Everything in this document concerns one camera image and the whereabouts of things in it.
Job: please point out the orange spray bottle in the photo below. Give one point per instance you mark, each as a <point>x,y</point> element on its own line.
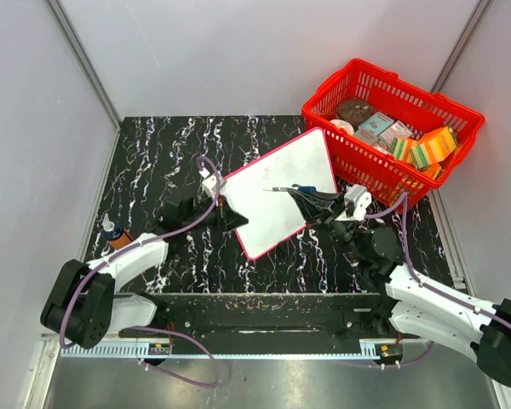
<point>115,234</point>

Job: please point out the red plastic shopping basket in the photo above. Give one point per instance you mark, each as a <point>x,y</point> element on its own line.
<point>358,163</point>

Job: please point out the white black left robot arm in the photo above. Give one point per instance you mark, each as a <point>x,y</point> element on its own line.
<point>82,306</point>

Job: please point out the yellow green sponge pack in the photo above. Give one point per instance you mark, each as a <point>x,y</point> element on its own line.
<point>401,149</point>

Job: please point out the brown round item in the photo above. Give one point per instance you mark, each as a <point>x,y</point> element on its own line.
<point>354,111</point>

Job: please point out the teal small box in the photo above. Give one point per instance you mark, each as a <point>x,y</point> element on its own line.
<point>377,123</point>

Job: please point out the pink white small box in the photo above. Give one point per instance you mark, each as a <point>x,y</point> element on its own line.
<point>397,130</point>

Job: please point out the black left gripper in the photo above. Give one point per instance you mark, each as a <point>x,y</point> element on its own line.
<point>232,220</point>

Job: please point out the pink framed whiteboard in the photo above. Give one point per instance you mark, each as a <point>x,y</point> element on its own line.
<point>273,216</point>

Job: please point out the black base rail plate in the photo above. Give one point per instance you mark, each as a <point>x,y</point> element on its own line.
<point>347,315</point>

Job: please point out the white blue whiteboard marker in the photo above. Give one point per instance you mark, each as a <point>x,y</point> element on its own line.
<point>295,187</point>

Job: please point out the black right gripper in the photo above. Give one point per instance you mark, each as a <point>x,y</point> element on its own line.
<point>318,207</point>

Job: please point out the white tape roll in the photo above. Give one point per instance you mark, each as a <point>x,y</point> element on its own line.
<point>343,125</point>

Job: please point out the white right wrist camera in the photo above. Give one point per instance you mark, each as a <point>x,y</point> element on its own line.
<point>357,199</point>

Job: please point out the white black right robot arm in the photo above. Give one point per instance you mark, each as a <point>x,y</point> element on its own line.
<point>411,302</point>

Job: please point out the orange sponge pack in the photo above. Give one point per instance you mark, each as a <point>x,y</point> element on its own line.
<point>434,147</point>

